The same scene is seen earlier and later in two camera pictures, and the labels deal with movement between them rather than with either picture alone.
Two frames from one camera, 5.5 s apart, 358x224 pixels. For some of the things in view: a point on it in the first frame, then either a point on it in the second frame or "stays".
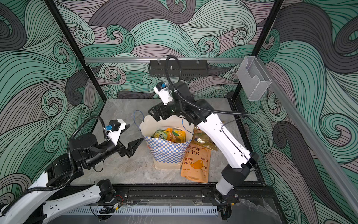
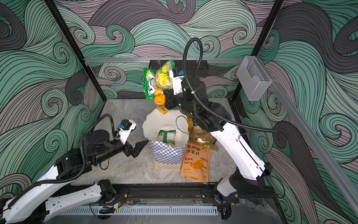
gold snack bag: (199, 137) stays
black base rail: (182, 193) stays
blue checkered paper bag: (166, 155) stays
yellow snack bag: (178, 136) → (163, 82)
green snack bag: (160, 133) → (149, 77)
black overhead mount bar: (190, 68) stays
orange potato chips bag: (196, 166) stays
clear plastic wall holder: (254, 79) stays
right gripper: (159, 107) → (174, 102)
